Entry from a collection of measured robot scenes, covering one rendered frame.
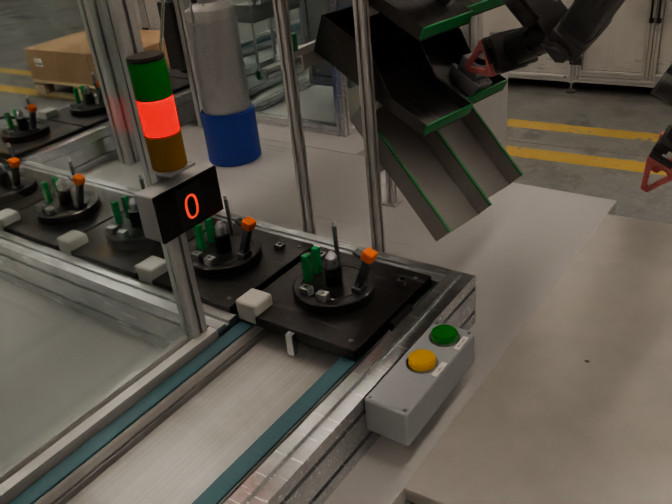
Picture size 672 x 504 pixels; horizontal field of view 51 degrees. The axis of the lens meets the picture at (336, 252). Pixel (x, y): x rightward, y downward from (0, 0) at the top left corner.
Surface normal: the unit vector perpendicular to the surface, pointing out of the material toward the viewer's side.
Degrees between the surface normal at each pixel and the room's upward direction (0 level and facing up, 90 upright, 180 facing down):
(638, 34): 90
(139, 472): 0
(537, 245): 0
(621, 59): 90
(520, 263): 0
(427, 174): 45
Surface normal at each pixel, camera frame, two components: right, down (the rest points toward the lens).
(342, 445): 0.81, 0.22
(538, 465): -0.10, -0.86
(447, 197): 0.43, -0.40
